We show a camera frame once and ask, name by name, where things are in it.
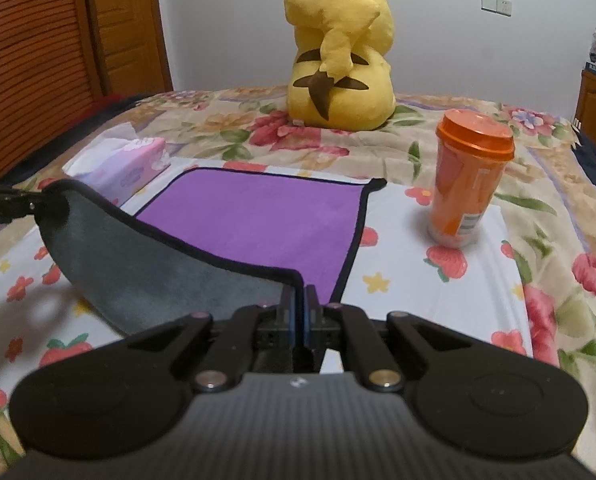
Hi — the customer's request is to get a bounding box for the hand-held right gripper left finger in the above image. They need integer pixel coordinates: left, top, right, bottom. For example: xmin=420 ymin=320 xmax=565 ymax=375
xmin=112 ymin=284 xmax=300 ymax=393

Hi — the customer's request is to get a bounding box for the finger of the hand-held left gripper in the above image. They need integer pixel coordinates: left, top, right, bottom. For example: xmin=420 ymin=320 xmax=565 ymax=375
xmin=9 ymin=189 xmax=72 ymax=220

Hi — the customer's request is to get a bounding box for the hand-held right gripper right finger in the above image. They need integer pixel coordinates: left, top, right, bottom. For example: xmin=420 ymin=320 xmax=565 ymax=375
xmin=302 ymin=284 xmax=485 ymax=393

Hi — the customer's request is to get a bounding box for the purple and grey towel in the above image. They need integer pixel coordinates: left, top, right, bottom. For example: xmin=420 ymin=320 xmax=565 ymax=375
xmin=35 ymin=167 xmax=387 ymax=337

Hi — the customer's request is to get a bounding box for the pink and white tissue pack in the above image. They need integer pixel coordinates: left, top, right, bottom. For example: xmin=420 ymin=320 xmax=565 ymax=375
xmin=63 ymin=124 xmax=172 ymax=207

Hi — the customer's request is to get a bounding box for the white strawberry print cloth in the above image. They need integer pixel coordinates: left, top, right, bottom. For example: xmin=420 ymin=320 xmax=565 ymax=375
xmin=0 ymin=157 xmax=535 ymax=413

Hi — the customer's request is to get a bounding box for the wooden louvered wardrobe door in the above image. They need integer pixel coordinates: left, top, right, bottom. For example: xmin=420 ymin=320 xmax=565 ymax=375
xmin=0 ymin=0 xmax=105 ymax=184

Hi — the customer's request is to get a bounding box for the orange lidded cup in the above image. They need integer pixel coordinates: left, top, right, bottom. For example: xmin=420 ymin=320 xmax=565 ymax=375
xmin=426 ymin=108 xmax=517 ymax=249

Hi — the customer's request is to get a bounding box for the yellow plush toy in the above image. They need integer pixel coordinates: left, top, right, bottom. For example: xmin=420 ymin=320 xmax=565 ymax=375
xmin=278 ymin=0 xmax=423 ymax=131

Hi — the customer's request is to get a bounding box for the floral bed sheet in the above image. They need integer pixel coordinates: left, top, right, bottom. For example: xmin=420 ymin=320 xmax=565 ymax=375
xmin=0 ymin=85 xmax=596 ymax=466

